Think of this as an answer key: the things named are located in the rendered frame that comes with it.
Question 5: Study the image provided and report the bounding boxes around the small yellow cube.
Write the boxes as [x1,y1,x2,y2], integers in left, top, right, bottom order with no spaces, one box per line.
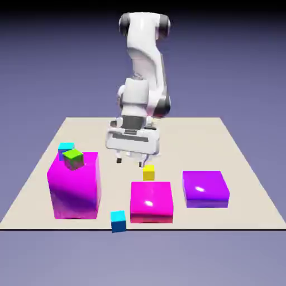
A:
[142,165,155,182]

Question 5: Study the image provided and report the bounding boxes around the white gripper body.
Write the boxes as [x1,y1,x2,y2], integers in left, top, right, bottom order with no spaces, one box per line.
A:
[105,127,161,159]

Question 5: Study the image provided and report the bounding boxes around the small green cube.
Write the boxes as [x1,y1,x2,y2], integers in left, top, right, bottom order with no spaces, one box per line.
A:
[62,148,85,171]

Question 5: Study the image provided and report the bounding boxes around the large tall magenta box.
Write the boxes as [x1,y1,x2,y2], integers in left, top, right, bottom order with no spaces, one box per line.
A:
[46,151,102,220]

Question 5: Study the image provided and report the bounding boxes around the large purple box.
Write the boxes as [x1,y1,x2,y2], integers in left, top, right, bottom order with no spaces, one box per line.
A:
[182,170,230,209]

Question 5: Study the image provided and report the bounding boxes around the large flat magenta box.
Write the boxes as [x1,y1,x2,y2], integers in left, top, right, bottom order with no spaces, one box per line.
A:
[130,181,174,224]

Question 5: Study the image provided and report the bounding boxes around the small cyan cube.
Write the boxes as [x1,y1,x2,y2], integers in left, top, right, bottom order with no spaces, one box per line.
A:
[58,142,75,161]
[109,210,127,233]

